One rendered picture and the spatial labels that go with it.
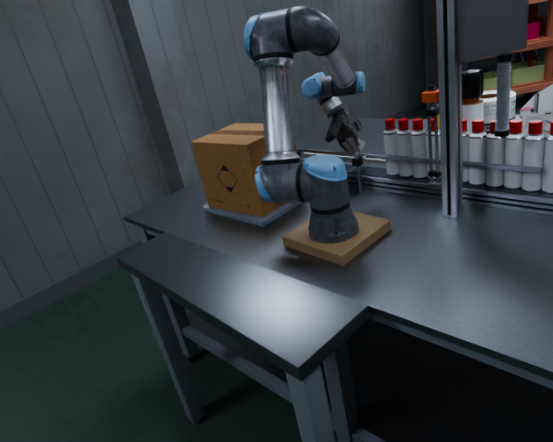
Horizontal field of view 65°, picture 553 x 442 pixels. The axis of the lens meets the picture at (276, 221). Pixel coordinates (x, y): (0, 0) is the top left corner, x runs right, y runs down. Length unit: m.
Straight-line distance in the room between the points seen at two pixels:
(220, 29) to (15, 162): 1.85
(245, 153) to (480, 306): 0.85
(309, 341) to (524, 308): 0.46
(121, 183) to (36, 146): 0.61
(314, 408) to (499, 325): 0.44
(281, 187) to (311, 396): 0.57
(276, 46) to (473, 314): 0.84
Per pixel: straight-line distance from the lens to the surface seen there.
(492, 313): 1.05
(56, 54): 3.25
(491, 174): 1.49
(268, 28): 1.29
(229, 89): 3.86
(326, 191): 1.21
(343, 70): 1.47
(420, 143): 1.55
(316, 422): 1.12
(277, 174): 1.25
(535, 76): 5.93
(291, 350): 0.98
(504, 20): 1.30
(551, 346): 1.00
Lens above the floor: 1.48
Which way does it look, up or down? 25 degrees down
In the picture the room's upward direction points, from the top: 12 degrees counter-clockwise
